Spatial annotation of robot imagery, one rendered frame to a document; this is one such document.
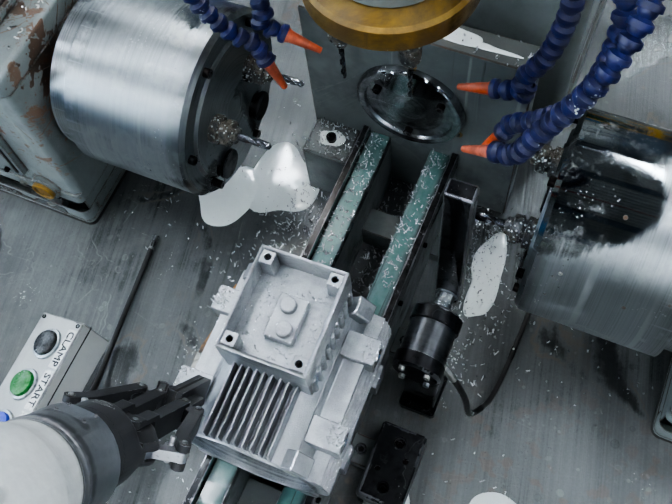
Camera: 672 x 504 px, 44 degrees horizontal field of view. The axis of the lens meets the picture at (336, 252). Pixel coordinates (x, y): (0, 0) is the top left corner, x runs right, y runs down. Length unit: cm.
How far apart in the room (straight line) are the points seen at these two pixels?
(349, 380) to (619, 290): 30
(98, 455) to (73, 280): 70
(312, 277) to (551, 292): 26
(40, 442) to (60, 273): 76
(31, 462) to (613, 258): 59
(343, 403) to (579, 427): 40
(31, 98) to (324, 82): 38
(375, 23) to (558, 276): 34
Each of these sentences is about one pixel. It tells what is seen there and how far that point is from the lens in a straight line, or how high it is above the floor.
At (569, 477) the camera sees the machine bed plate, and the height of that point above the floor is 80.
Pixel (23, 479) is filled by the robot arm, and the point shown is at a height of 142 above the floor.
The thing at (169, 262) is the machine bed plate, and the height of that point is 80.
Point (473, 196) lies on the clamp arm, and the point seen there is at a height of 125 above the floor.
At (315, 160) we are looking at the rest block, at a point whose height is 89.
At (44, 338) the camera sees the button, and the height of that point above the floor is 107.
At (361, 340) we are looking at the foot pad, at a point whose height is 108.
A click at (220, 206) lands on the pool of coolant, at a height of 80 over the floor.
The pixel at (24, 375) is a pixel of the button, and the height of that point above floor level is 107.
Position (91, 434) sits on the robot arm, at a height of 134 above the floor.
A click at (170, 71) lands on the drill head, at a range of 101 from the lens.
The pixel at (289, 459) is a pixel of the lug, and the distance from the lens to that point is 86.
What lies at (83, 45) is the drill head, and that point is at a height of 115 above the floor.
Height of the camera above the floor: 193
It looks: 65 degrees down
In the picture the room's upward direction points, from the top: 10 degrees counter-clockwise
